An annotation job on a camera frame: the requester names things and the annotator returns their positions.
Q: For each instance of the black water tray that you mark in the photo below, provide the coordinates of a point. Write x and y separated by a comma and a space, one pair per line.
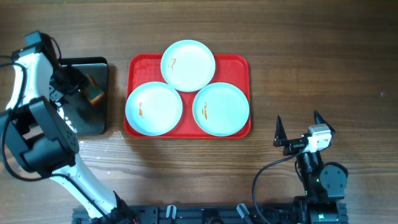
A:
83, 118

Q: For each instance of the light blue plate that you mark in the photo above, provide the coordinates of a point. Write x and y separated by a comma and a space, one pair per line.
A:
188, 65
221, 109
153, 108

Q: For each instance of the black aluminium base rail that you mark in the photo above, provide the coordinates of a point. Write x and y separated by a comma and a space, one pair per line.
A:
217, 214

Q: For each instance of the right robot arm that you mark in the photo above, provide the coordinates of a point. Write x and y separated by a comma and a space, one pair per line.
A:
324, 183

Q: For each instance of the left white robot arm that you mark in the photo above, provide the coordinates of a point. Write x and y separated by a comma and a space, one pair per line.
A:
40, 140

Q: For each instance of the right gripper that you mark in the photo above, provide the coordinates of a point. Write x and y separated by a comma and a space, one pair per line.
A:
293, 145

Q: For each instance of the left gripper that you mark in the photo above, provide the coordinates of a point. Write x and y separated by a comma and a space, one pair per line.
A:
71, 82

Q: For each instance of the orange green sponge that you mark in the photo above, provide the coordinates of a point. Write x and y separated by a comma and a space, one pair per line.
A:
91, 91

